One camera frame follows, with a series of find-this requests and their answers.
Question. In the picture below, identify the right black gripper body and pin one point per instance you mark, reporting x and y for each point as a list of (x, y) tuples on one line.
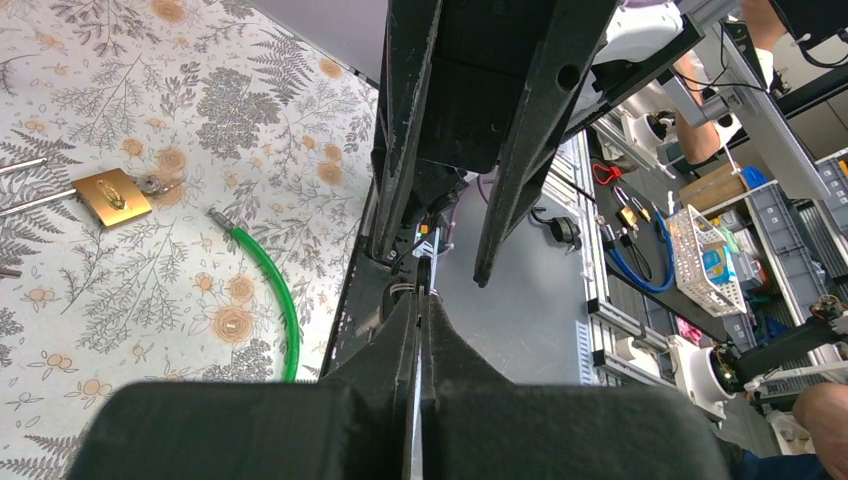
[(481, 54)]

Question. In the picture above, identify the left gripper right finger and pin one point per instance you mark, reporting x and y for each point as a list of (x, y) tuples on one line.
[(476, 424)]

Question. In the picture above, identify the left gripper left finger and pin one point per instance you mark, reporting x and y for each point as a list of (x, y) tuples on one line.
[(354, 423)]

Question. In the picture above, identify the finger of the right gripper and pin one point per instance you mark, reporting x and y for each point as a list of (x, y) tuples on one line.
[(562, 58), (410, 37)]

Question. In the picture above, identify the green cable lock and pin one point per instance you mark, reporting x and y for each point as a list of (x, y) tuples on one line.
[(278, 286)]

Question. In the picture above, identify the black headed keys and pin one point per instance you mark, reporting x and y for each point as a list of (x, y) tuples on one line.
[(420, 281)]

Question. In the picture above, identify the small silver key pair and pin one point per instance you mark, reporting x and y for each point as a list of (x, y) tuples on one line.
[(9, 273)]

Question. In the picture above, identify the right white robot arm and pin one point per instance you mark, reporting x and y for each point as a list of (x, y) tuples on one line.
[(640, 42)]

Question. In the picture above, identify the red carabiner hook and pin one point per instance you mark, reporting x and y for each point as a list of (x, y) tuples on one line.
[(605, 174)]

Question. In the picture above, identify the floral table mat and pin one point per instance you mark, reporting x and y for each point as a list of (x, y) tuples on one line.
[(228, 111)]

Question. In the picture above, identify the black padlock on metal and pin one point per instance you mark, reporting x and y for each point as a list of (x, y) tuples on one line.
[(563, 229)]

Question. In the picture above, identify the small brass padlock on shelf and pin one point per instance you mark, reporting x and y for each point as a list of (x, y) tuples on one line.
[(632, 212)]

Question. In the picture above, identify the cardboard box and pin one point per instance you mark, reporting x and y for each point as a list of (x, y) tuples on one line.
[(711, 190)]

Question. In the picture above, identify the grey storage crate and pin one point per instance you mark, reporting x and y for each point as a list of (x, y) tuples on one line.
[(799, 266)]

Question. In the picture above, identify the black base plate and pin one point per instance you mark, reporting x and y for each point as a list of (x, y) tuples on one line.
[(361, 315)]

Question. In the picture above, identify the blue cable lock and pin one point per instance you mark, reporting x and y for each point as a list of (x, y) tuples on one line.
[(622, 249)]

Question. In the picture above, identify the white wire basket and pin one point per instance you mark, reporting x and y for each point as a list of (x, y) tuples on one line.
[(704, 268)]

